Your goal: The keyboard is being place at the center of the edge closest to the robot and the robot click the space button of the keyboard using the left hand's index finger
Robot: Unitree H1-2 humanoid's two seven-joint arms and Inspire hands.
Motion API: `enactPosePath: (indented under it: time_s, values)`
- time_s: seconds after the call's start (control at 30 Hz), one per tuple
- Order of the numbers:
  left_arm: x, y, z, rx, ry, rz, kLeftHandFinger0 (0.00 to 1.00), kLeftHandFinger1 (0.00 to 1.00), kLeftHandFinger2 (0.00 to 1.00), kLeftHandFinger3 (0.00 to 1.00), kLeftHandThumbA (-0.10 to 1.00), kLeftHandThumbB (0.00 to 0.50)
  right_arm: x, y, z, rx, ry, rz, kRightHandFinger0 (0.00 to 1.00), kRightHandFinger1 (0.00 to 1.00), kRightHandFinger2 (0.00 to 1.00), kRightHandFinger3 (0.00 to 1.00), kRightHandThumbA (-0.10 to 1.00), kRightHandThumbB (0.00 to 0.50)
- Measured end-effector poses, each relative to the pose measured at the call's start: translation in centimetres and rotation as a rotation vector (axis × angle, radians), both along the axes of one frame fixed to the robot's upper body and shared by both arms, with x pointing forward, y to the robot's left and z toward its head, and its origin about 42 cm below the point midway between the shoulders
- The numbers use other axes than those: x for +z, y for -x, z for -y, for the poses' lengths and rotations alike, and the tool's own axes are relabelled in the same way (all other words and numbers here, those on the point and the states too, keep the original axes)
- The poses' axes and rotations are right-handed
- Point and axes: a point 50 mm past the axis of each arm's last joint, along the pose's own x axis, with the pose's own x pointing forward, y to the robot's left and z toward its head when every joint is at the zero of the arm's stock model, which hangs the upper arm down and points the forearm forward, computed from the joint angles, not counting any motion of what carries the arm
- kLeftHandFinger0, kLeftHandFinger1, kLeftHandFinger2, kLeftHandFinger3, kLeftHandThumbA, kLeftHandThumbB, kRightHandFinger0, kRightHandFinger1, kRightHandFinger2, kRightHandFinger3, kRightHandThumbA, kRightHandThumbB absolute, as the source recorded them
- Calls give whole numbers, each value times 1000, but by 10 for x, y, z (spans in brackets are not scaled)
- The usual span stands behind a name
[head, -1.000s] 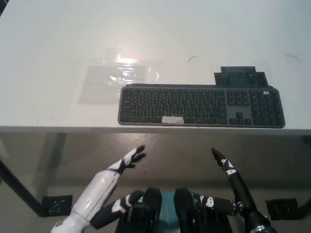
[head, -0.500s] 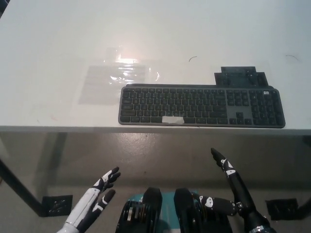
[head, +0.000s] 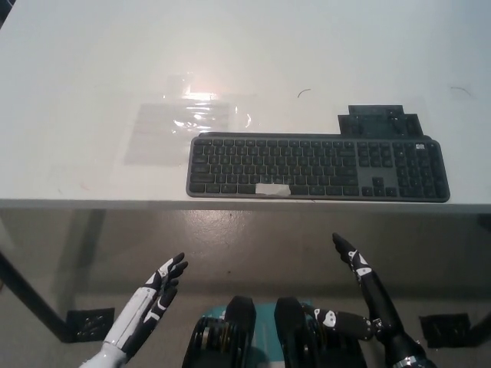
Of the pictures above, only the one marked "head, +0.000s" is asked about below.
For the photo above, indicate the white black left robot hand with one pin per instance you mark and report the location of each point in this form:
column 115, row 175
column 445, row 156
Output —
column 138, row 318

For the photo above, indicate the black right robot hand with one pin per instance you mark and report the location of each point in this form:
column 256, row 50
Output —
column 377, row 299

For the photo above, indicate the dark grey full-size keyboard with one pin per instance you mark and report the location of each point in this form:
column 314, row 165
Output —
column 314, row 168

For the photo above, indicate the black floor anchor plate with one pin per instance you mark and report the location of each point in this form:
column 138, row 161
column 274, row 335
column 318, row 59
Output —
column 445, row 327
column 90, row 322

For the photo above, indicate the black table leg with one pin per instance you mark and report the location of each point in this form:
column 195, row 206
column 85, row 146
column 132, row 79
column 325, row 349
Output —
column 484, row 326
column 30, row 295

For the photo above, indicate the white tape strip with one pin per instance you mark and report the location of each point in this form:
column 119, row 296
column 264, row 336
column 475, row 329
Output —
column 272, row 189

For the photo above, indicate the black stepped mounting plate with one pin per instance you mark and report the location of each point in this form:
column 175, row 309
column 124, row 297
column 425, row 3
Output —
column 377, row 120

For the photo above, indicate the clear plastic sheet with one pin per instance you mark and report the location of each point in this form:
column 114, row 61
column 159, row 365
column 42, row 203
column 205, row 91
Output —
column 169, row 130

